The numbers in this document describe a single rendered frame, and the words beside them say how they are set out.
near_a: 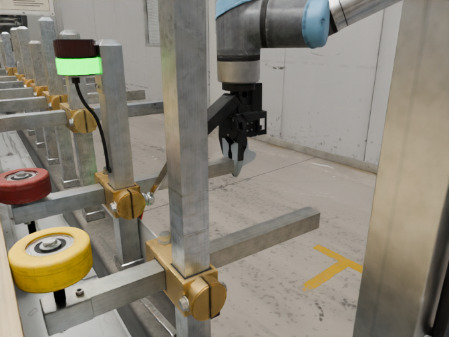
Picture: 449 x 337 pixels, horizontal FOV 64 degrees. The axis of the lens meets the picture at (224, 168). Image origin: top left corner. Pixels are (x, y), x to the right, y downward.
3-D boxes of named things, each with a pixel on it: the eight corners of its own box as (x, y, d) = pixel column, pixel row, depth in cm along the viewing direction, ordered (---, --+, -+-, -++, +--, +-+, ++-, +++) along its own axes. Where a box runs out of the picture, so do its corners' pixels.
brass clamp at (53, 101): (64, 106, 110) (61, 89, 108) (75, 114, 100) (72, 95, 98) (42, 108, 107) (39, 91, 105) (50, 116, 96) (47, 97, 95)
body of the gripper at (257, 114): (267, 137, 81) (268, 82, 77) (236, 144, 76) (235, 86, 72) (246, 130, 87) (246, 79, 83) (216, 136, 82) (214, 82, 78)
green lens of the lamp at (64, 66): (93, 70, 59) (91, 56, 58) (104, 73, 54) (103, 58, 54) (53, 72, 56) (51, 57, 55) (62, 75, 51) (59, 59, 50)
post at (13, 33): (38, 137, 170) (18, 27, 154) (39, 138, 168) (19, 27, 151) (29, 138, 168) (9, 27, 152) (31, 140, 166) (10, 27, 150)
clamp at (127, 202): (121, 190, 74) (118, 167, 72) (147, 216, 64) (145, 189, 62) (93, 197, 71) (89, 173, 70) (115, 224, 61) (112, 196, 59)
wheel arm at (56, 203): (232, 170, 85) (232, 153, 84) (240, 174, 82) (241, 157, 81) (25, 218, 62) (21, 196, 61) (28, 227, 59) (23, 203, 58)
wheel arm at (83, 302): (305, 225, 66) (307, 203, 64) (319, 233, 63) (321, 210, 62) (44, 324, 43) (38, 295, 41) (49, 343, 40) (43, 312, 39)
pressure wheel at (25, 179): (54, 220, 67) (43, 161, 63) (63, 239, 61) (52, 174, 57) (4, 232, 63) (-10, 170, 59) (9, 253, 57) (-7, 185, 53)
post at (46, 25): (75, 186, 112) (51, 17, 95) (79, 189, 109) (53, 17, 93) (63, 188, 110) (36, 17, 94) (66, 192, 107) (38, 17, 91)
